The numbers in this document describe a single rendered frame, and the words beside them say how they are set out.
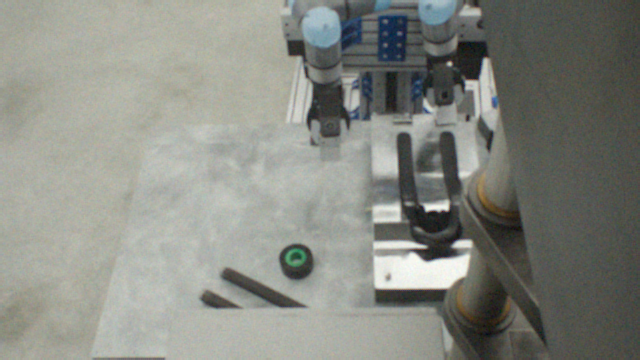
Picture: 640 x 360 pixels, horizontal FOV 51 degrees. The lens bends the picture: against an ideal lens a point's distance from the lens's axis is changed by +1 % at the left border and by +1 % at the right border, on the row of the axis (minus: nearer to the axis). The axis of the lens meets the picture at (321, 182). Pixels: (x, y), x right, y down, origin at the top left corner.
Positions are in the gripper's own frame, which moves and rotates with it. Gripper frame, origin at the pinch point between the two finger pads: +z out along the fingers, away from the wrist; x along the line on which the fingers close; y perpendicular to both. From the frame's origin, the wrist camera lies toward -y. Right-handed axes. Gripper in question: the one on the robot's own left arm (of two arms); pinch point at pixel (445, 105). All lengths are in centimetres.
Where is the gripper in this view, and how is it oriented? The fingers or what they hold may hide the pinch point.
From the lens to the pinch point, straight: 170.1
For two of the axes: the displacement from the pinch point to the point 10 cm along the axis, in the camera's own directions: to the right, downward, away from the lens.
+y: 0.1, -8.6, 5.1
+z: 2.1, 5.0, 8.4
